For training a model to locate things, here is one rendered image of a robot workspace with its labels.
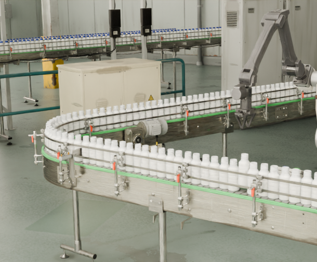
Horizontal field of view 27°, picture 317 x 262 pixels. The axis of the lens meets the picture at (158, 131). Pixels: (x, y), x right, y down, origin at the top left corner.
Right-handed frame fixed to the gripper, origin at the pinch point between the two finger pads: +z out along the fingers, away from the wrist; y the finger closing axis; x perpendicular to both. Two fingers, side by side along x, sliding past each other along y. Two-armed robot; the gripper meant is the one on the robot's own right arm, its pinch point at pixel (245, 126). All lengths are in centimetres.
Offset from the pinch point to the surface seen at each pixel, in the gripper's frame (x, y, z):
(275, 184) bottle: 19.5, 2.4, 26.8
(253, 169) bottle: 7.0, 1.9, 21.1
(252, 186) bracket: 12.1, 11.8, 27.2
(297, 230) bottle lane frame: 33, 4, 47
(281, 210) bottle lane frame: 24.5, 4.6, 38.9
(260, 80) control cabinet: -291, -564, 39
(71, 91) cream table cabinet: -369, -252, 34
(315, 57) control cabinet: -256, -673, 8
